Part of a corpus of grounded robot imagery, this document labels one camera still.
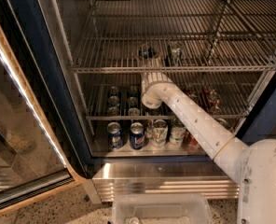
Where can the wire shelf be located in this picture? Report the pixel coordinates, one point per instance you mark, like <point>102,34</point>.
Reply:
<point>223,95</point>
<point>214,35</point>

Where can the front right pepsi can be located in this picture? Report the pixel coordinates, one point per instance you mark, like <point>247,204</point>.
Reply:
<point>137,135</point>

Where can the clear plastic bin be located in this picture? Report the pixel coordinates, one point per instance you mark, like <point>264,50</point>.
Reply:
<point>161,209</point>

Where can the front left pepsi can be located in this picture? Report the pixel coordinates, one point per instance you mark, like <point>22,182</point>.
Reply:
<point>114,135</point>

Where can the glass fridge door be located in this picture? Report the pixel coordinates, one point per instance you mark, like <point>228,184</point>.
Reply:
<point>32,163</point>

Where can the lower wire shelf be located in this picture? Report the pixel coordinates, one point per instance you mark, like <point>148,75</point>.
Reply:
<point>223,95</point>

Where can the green can middle shelf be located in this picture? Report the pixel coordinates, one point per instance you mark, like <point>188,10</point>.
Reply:
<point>174,53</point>

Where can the upper wire shelf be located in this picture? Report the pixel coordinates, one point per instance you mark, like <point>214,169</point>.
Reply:
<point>214,35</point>

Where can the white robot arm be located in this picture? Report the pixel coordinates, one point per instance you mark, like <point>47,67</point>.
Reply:
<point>253,167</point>

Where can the front left green white can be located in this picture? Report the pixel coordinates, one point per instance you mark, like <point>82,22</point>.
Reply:
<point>159,133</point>

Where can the pepsi can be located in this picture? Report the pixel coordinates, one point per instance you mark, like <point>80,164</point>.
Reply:
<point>114,135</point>
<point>137,135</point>

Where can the steel fridge base grille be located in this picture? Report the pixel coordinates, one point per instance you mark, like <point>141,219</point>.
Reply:
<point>203,177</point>

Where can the orange can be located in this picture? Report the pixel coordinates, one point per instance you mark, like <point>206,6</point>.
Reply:
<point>192,140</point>
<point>223,122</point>

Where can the front left orange can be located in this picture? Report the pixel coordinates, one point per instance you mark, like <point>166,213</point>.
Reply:
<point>192,140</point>

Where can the front right orange can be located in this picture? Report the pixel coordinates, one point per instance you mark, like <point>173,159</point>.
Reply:
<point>223,122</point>

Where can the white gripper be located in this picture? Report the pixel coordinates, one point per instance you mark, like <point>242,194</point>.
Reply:
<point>151,63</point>

